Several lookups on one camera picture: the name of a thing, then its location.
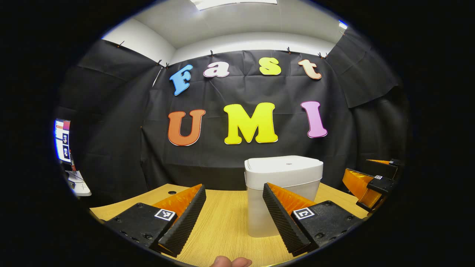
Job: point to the wooden desktop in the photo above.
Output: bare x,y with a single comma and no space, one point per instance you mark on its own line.
222,222

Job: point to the computer monitor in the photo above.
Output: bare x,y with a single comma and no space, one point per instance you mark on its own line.
62,139

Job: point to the black backdrop cloth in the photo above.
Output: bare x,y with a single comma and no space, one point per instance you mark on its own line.
111,129

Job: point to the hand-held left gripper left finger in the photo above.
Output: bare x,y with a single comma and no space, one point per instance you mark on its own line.
185,222

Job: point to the white side table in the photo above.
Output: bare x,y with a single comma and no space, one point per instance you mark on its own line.
79,185

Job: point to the white desktop garbage bin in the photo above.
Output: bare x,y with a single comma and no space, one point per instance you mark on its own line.
274,174

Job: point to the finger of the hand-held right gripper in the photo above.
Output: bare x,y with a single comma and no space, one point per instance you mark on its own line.
386,168
382,184

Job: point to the large ceiling light panel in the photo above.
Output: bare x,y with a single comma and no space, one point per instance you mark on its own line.
233,3

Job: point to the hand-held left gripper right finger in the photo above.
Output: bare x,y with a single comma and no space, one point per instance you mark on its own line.
284,222

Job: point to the small ceiling light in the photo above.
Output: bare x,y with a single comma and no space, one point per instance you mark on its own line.
342,25

